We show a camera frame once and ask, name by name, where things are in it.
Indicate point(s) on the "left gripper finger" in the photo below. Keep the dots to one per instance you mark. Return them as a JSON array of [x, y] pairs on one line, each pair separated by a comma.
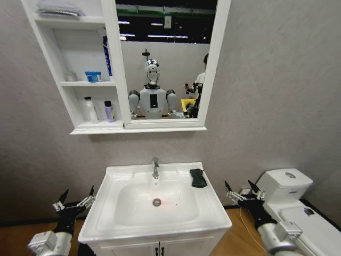
[[88, 200], [60, 204]]

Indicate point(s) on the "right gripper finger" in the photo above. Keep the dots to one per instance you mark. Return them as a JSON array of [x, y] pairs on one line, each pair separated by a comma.
[[259, 195], [235, 196]]

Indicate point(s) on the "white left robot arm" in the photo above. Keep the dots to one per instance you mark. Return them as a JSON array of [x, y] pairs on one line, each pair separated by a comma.
[[50, 241]]

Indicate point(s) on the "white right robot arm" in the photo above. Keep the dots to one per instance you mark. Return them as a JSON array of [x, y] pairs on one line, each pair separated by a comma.
[[277, 237]]

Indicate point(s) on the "dark folded towel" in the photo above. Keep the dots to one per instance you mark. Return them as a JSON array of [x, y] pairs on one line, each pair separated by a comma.
[[198, 178]]

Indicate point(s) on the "white ceramic washbasin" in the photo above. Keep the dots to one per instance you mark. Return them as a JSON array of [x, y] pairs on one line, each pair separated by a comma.
[[128, 221]]

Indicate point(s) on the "white vanity cabinet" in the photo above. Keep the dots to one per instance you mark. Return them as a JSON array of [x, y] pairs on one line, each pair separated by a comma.
[[186, 244]]

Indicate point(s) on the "white toilet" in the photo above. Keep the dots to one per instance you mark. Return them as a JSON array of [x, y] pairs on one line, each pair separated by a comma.
[[285, 186]]

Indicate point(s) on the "chrome toilet flush button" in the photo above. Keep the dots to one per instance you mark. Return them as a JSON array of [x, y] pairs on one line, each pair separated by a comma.
[[289, 175]]

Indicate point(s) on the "chrome basin drain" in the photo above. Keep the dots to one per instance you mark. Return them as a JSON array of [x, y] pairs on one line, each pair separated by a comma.
[[157, 202]]

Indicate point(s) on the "chrome faucet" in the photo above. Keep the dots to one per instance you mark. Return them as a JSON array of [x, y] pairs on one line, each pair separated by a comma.
[[155, 168]]

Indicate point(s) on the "white plastic bottle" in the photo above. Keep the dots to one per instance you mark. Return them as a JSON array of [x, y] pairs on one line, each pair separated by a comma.
[[91, 112]]

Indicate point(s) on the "purple bottle black cap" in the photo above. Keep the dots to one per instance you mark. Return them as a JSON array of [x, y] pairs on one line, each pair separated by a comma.
[[110, 113]]

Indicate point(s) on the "small blue white box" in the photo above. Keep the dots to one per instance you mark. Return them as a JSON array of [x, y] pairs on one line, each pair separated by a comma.
[[93, 76]]

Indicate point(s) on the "small clear cup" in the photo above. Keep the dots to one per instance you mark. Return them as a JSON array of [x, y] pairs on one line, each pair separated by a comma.
[[71, 77]]

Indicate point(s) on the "tall blue toothpaste box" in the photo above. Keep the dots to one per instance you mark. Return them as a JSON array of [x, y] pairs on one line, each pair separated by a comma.
[[107, 56]]

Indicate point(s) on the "grey folded towels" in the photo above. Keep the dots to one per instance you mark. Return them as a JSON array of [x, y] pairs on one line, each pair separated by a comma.
[[60, 9]]

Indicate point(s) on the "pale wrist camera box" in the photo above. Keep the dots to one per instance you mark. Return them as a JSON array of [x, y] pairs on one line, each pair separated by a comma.
[[245, 192]]

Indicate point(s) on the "white wall shelf cabinet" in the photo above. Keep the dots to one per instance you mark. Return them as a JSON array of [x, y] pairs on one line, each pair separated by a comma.
[[80, 53]]

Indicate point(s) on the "framed wall mirror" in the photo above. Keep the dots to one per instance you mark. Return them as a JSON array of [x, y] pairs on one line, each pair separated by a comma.
[[165, 66]]

